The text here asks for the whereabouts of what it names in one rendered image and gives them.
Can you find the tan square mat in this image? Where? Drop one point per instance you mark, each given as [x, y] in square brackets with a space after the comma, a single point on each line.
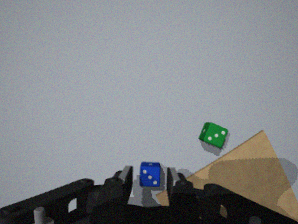
[252, 170]

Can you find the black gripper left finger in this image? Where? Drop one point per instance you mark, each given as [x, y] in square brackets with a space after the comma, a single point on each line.
[52, 207]

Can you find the green die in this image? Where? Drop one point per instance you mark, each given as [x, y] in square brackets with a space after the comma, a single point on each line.
[213, 134]

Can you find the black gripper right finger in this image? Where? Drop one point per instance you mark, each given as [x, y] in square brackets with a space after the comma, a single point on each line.
[183, 208]

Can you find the blue die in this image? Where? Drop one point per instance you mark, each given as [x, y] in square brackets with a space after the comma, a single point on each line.
[150, 174]

